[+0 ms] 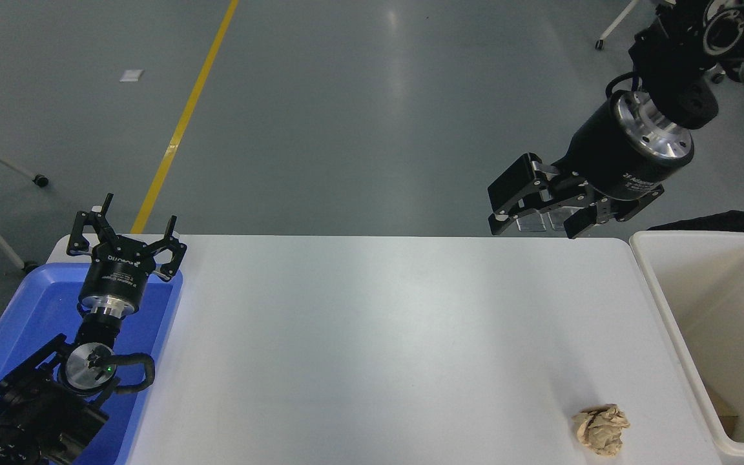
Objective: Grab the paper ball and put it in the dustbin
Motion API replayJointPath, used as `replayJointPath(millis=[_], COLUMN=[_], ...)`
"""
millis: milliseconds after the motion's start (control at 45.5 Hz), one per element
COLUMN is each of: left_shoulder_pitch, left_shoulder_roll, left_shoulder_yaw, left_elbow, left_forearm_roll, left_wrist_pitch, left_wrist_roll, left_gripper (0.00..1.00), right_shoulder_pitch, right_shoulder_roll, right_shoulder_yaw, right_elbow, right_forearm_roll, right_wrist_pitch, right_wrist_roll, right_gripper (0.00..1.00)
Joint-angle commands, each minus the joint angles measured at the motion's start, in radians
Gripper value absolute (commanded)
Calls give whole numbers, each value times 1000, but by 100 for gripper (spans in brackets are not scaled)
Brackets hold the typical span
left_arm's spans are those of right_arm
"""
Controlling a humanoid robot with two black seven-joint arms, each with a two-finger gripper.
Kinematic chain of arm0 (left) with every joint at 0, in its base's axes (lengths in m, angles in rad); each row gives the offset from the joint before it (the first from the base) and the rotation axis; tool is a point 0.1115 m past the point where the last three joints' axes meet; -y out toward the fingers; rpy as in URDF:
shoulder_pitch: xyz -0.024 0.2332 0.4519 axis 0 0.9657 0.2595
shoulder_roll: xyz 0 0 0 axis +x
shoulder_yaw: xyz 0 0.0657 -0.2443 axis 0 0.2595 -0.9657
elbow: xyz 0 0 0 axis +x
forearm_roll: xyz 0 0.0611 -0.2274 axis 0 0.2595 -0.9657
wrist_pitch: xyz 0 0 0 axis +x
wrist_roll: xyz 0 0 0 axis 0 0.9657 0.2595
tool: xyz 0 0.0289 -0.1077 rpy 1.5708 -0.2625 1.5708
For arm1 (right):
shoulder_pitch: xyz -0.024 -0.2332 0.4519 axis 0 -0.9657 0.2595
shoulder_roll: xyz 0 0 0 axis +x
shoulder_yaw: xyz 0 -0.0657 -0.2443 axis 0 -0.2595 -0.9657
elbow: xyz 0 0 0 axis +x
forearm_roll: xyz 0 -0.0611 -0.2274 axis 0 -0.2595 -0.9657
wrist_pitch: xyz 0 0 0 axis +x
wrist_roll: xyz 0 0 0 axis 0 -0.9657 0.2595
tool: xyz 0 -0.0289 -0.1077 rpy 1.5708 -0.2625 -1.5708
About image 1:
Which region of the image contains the white frame with caster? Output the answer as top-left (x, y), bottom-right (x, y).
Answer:
top-left (0, 132), bottom-right (50, 207)

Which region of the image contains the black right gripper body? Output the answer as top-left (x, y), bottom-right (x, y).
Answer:
top-left (554, 97), bottom-right (693, 222)

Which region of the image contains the large pale plastic bin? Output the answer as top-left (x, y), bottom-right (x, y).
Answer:
top-left (629, 231), bottom-right (744, 460)

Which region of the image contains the white wheeled chair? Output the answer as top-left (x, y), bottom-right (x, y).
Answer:
top-left (595, 0), bottom-right (728, 83)

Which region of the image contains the tan paper ball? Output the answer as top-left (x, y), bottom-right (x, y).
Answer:
top-left (571, 404), bottom-right (631, 458)

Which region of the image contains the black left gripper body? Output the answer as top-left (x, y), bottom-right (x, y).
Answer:
top-left (79, 235), bottom-right (157, 304)

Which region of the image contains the blue plastic tray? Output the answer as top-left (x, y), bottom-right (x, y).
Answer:
top-left (0, 262), bottom-right (184, 465)

